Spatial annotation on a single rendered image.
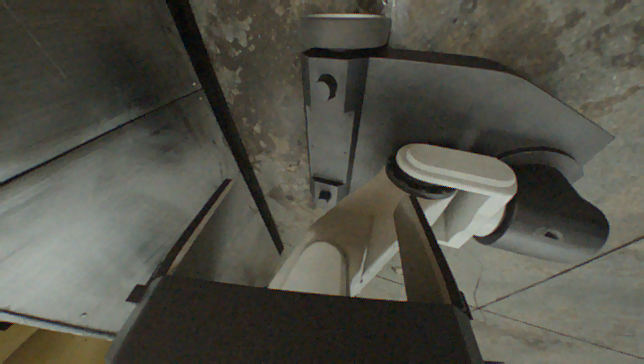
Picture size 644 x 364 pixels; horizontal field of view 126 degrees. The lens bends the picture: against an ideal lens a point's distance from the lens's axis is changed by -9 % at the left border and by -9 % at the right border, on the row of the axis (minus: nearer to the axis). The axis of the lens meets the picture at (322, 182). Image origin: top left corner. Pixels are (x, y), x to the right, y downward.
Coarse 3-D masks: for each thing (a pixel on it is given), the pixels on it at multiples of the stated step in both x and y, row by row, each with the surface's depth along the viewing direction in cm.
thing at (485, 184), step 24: (408, 168) 34; (432, 168) 32; (456, 168) 32; (480, 168) 32; (504, 168) 32; (456, 192) 43; (480, 192) 30; (504, 192) 29; (456, 216) 40; (480, 216) 33; (456, 240) 40
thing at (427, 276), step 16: (400, 208) 11; (416, 208) 10; (400, 224) 11; (416, 224) 9; (400, 240) 11; (416, 240) 9; (432, 240) 9; (400, 256) 11; (416, 256) 9; (432, 256) 8; (416, 272) 9; (432, 272) 7; (448, 272) 7; (416, 288) 9; (432, 288) 7; (448, 288) 7; (464, 304) 7
